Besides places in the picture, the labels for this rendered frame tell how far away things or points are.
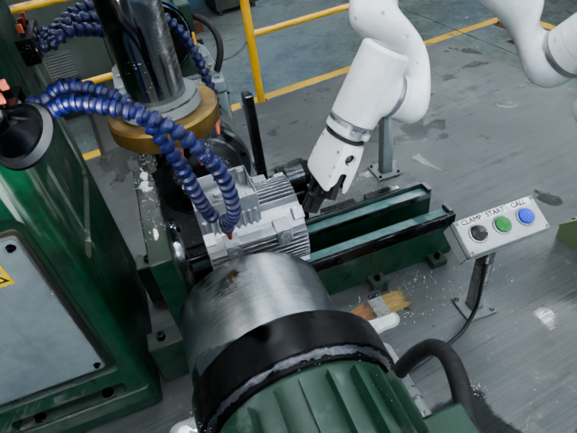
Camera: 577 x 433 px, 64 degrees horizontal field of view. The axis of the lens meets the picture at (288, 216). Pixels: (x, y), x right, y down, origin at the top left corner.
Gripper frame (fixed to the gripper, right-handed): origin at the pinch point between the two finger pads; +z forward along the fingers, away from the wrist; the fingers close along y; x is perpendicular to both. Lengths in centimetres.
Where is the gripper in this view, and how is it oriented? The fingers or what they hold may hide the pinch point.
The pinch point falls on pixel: (312, 202)
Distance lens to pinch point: 91.1
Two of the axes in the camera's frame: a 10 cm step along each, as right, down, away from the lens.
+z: -3.7, 7.9, 4.8
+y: -3.4, -6.0, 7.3
